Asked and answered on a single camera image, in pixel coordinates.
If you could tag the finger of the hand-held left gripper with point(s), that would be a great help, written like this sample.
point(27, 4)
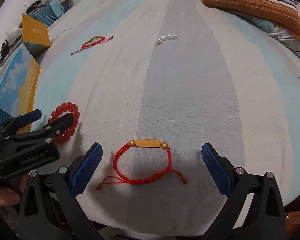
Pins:
point(61, 125)
point(30, 117)

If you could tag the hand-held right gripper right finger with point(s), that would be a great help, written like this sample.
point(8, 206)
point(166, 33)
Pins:
point(216, 172)

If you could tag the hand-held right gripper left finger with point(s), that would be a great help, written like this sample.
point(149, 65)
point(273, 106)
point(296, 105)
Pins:
point(86, 170)

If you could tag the blue yellow cardboard box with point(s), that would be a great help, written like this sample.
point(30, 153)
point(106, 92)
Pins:
point(15, 80)

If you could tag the person's left hand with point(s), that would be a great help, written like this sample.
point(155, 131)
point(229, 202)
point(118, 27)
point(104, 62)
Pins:
point(5, 195)

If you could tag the striped bedsheet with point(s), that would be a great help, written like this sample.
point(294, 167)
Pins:
point(190, 92)

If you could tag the teal suitcase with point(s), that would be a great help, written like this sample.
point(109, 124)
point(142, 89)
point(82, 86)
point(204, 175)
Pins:
point(47, 13)

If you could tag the black bag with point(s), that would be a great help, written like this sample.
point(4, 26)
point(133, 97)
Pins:
point(36, 5)

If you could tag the floral light pillow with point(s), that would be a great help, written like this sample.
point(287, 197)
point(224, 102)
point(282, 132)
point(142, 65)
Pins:
point(285, 32)

